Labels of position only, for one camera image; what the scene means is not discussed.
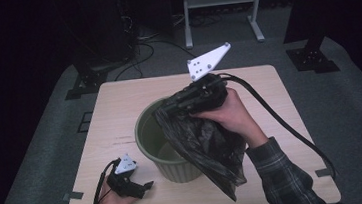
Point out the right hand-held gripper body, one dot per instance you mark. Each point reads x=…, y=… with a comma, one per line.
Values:
x=208, y=94

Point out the green plastic bucket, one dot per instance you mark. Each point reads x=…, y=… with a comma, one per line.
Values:
x=152, y=135

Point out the black stand base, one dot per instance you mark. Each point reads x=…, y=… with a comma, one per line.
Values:
x=85, y=84
x=312, y=59

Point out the grey tape strip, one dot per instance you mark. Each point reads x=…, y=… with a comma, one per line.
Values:
x=73, y=195
x=322, y=172

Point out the black plastic garbage bag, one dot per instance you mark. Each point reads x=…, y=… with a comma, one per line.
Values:
x=206, y=146

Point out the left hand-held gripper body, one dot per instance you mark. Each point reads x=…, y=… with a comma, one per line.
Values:
x=125, y=184

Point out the person's right hand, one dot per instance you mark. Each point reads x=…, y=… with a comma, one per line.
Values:
x=234, y=117

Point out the dark equipment tower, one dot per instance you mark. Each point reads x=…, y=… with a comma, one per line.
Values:
x=104, y=25

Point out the black floor outlet frame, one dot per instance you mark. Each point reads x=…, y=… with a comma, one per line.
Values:
x=84, y=122

